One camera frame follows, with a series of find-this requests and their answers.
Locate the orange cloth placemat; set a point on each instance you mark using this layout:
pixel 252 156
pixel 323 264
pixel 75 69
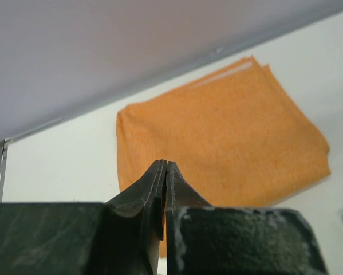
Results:
pixel 237 137

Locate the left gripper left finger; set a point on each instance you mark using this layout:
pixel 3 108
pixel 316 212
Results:
pixel 120 236

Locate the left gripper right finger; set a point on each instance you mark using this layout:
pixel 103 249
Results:
pixel 204 239

